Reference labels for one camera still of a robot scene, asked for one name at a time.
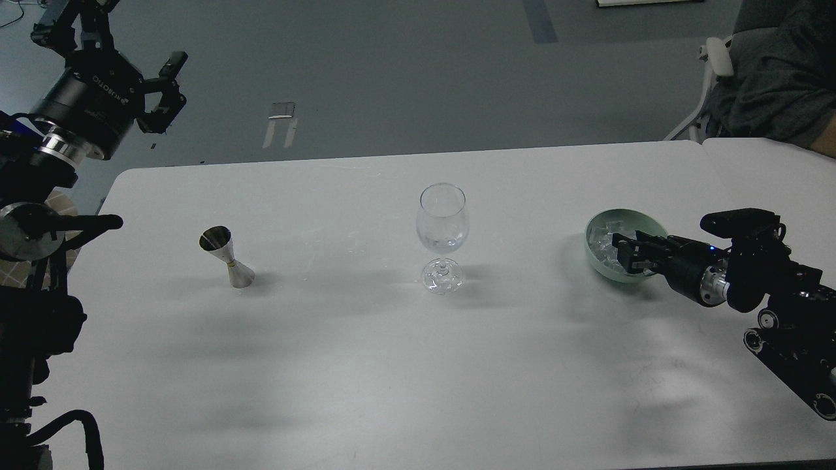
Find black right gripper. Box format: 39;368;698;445
611;231;729;307

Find pile of ice cubes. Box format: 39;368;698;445
588;220;637;273

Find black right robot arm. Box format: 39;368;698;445
612;208;835;420

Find black cables on floor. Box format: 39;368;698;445
0;0;53;28

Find steel double jigger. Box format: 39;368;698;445
198;226;255;289

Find green bowl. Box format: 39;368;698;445
583;208;668;283

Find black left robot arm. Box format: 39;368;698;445
1;1;188;469

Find seated person in grey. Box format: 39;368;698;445
709;1;835;157

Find clear wine glass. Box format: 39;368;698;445
416;183;471;295

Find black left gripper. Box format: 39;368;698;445
30;1;189;161

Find white office chair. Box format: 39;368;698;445
664;35;734;143

